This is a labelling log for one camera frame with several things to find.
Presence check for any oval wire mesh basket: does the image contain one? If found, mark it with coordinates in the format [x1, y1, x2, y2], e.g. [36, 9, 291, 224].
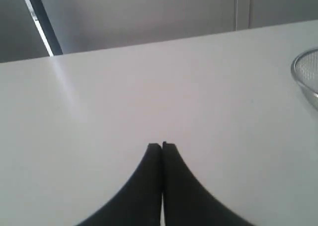
[291, 47, 318, 109]

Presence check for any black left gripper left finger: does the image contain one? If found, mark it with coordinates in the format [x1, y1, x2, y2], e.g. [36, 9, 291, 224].
[79, 143, 163, 226]

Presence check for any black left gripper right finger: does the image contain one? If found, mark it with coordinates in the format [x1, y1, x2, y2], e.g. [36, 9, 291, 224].
[162, 142, 252, 226]

